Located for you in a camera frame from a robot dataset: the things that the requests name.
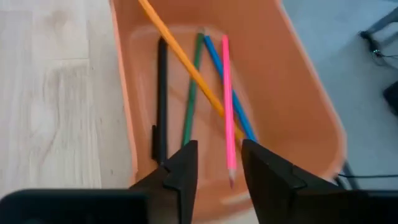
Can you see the orange pencil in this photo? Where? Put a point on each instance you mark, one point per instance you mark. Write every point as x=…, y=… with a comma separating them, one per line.
x=187, y=62

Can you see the green pencil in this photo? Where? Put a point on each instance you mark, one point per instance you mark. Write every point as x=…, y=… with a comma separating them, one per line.
x=192, y=93

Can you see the black pencil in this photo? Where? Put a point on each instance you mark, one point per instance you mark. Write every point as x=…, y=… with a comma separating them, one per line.
x=161, y=93

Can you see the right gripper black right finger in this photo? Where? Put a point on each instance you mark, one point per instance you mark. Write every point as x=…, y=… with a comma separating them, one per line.
x=273, y=193

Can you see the blue pencil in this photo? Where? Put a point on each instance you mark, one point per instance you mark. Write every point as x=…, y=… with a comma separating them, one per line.
x=216, y=59

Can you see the orange plastic bin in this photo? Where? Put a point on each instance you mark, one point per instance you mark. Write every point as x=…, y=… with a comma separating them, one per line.
x=280, y=93

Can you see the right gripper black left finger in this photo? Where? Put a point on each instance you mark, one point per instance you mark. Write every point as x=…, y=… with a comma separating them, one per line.
x=177, y=193

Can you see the grey metal furniture leg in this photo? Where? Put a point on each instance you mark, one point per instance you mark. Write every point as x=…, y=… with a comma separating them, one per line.
x=381, y=20

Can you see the pink pencil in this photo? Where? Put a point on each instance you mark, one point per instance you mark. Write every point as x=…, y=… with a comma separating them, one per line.
x=229, y=124

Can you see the black floor object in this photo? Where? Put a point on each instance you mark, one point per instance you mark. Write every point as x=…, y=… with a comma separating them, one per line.
x=392, y=99

